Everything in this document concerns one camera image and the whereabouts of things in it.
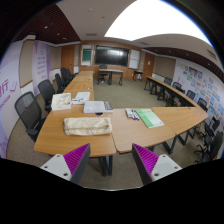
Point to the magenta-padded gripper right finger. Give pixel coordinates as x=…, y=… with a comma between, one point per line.
x=146, y=160

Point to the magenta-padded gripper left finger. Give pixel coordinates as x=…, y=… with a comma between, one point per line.
x=75, y=160

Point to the cream chevron towel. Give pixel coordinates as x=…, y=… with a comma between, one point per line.
x=87, y=126

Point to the green booklet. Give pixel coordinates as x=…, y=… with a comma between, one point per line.
x=149, y=117

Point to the blue marker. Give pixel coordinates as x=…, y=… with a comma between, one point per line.
x=135, y=115

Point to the white marker box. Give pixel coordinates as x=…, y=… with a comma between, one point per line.
x=129, y=112

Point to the white flat box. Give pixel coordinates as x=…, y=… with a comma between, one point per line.
x=94, y=106

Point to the white and blue packet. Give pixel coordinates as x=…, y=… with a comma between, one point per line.
x=77, y=101

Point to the white open cardboard box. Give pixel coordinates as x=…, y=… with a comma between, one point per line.
x=61, y=101

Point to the white paper sheet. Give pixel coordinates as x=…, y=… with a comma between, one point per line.
x=83, y=95

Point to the black mesh office chair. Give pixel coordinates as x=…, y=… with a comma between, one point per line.
x=46, y=90
x=28, y=110

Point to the row of black chairs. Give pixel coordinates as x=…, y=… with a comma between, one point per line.
x=63, y=76
x=202, y=102

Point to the small wooden side desk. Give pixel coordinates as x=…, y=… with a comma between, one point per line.
x=138, y=71

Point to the brown wooden door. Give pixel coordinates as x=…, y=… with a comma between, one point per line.
x=68, y=56
x=149, y=65

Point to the wooden desk with black legs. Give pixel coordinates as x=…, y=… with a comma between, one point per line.
x=111, y=71

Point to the black chair behind desk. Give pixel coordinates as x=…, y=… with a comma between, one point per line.
x=103, y=66

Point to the plain white whiteboard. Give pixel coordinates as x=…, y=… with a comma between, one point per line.
x=134, y=59

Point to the whiteboard with green sheet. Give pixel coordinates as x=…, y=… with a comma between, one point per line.
x=86, y=55

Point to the white ceiling light panel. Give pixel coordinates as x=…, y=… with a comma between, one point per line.
x=156, y=20

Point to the colourful wall poster collage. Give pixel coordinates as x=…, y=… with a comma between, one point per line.
x=203, y=83

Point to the large purple wall banner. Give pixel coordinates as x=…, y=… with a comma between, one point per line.
x=8, y=90

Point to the narrow purple wall banner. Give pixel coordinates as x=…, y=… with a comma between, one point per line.
x=41, y=61

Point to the large black wall screen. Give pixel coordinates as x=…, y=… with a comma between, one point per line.
x=111, y=55

